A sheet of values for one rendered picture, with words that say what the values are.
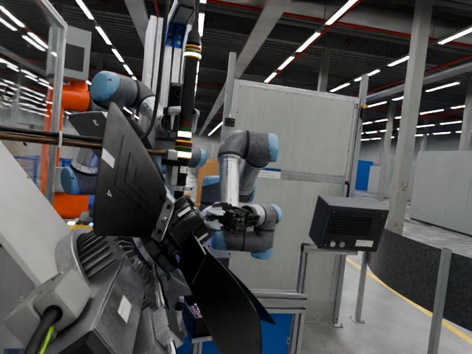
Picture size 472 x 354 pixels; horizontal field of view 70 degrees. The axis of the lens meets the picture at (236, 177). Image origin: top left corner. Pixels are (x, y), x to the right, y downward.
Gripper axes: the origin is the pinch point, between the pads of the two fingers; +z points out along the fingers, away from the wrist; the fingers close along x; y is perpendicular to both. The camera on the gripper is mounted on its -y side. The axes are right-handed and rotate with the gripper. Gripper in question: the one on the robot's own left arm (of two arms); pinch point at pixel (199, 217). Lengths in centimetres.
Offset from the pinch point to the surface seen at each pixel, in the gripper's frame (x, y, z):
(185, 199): -9.5, 13.4, 18.2
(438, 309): 54, 43, -164
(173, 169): -14.6, 3.7, 15.4
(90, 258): 3.6, 8.7, 36.1
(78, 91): -43, -386, -116
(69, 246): 2.3, 4.5, 38.7
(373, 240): 6, 27, -71
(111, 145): -21, 23, 42
